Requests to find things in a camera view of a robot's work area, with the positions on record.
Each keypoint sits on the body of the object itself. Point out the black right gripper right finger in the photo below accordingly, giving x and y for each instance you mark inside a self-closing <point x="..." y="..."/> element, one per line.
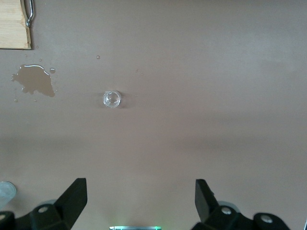
<point x="208" y="210"/>

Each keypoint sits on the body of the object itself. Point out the brown table cover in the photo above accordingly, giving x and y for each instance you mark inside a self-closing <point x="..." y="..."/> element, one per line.
<point x="192" y="72"/>

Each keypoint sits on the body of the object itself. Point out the green bottle with clear base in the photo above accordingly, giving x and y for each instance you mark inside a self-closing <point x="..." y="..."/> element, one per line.
<point x="6" y="192"/>

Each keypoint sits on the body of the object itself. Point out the wooden cutting board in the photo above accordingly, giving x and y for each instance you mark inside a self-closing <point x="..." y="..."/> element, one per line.
<point x="12" y="26"/>

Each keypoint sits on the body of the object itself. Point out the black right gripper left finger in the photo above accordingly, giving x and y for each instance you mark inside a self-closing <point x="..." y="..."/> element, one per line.
<point x="62" y="210"/>

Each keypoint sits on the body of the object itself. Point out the clear glass measuring cup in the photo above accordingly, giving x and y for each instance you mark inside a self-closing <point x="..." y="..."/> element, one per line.
<point x="111" y="99"/>

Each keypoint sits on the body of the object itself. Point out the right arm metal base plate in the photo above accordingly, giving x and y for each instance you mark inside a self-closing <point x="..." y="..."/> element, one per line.
<point x="134" y="228"/>

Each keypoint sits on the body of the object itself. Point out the spilled liquid puddle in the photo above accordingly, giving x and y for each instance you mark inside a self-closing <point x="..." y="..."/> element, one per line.
<point x="36" y="80"/>

